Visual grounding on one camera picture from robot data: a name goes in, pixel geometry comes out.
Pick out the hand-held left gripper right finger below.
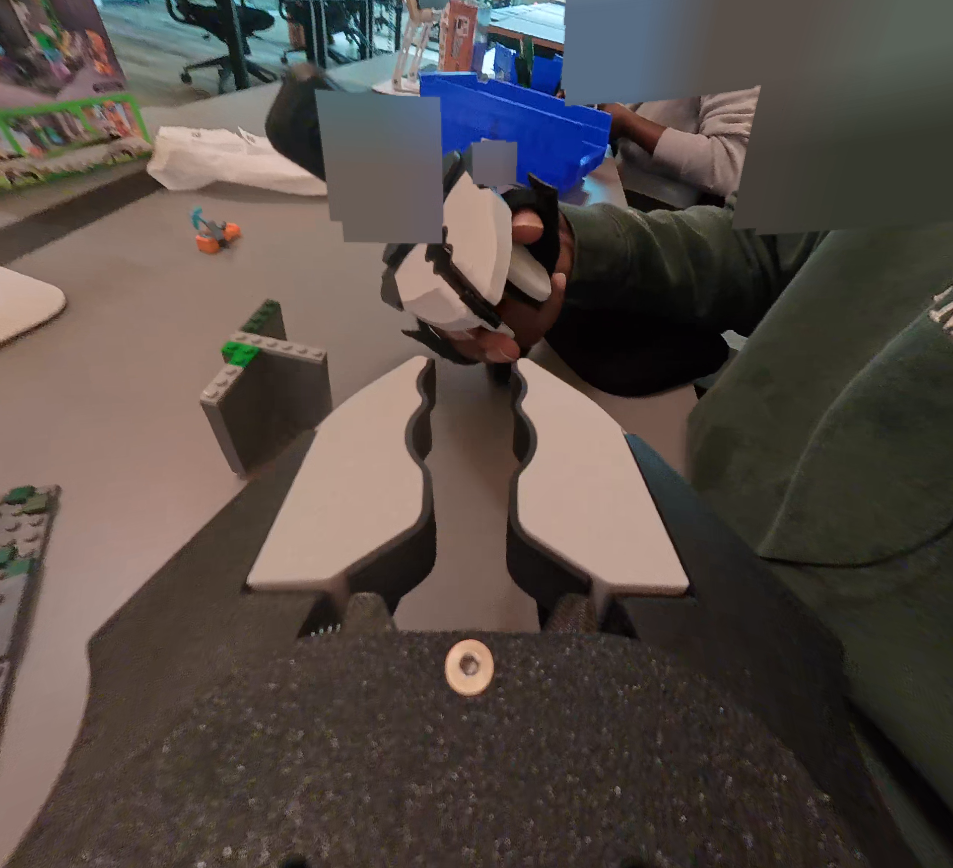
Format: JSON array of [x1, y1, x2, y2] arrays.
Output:
[[508, 359, 689, 617]]

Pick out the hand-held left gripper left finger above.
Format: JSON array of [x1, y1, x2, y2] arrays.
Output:
[[246, 354, 439, 616]]

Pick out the another person's forearm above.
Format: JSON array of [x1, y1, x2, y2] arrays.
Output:
[[618, 89, 760, 210]]

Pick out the grey desk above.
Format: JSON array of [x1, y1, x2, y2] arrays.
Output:
[[0, 52, 738, 847]]

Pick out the person's right hand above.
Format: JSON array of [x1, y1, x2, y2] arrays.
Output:
[[454, 207, 576, 364]]

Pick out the black office chair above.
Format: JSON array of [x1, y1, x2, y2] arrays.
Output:
[[160, 0, 276, 94]]

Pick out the small orange brick build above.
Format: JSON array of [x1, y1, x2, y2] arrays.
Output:
[[190, 207, 241, 256]]

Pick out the orange cardboard box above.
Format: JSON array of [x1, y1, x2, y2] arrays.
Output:
[[439, 0, 477, 73]]

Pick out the blue plastic bin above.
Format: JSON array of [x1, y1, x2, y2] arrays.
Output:
[[491, 43, 567, 98], [419, 70, 613, 202]]

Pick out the green toy set box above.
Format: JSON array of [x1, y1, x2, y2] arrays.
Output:
[[0, 0, 153, 191]]

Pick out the person's green sweater torso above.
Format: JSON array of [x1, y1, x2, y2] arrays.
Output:
[[688, 227, 953, 809]]

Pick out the white stand base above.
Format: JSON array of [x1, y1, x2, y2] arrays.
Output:
[[0, 266, 67, 346]]

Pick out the dark baseplate brick build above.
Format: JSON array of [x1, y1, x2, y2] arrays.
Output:
[[0, 484, 62, 713]]

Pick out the grey brick wall corner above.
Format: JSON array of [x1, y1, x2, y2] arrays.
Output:
[[200, 299, 332, 476]]

